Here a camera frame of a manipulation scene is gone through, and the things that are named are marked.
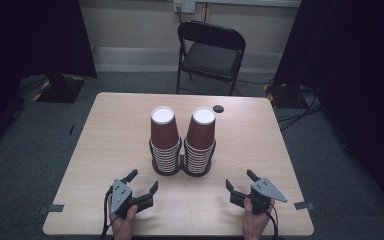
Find grey tape strip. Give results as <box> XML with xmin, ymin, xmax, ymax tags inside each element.
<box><xmin>36</xmin><ymin>203</ymin><xmax>65</xmax><ymax>216</ymax></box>
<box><xmin>293</xmin><ymin>200</ymin><xmax>316</xmax><ymax>211</ymax></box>

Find person's right hand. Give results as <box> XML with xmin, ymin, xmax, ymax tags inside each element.
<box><xmin>242</xmin><ymin>197</ymin><xmax>276</xmax><ymax>240</ymax></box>

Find black folding chair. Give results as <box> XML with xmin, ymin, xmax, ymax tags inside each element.
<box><xmin>175</xmin><ymin>20</ymin><xmax>247</xmax><ymax>97</ymax></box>

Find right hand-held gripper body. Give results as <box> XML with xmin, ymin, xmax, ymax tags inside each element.
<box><xmin>229</xmin><ymin>177</ymin><xmax>289</xmax><ymax>215</ymax></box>

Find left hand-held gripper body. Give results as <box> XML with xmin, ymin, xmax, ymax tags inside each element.
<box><xmin>108</xmin><ymin>178</ymin><xmax>155</xmax><ymax>220</ymax></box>

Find white wall socket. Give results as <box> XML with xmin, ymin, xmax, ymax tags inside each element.
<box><xmin>172</xmin><ymin>0</ymin><xmax>197</xmax><ymax>15</ymax></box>

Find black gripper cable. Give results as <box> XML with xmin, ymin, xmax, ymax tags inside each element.
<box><xmin>100</xmin><ymin>187</ymin><xmax>119</xmax><ymax>240</ymax></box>
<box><xmin>263</xmin><ymin>203</ymin><xmax>282</xmax><ymax>240</ymax></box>

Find black curtain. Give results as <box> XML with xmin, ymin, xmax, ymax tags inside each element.
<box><xmin>272</xmin><ymin>0</ymin><xmax>384</xmax><ymax>214</ymax></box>

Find black floor cables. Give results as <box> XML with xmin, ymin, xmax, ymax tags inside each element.
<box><xmin>275</xmin><ymin>84</ymin><xmax>322</xmax><ymax>132</ymax></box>

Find person's left hand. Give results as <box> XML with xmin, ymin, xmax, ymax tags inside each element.
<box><xmin>107</xmin><ymin>196</ymin><xmax>140</xmax><ymax>240</ymax></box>

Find black stand base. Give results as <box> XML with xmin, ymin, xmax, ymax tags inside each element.
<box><xmin>263</xmin><ymin>81</ymin><xmax>302</xmax><ymax>110</ymax></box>
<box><xmin>32</xmin><ymin>73</ymin><xmax>88</xmax><ymax>104</ymax></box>

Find stack of brown paper cups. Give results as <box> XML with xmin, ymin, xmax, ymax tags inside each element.
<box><xmin>148</xmin><ymin>105</ymin><xmax>183</xmax><ymax>175</ymax></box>
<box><xmin>183</xmin><ymin>106</ymin><xmax>217</xmax><ymax>175</ymax></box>

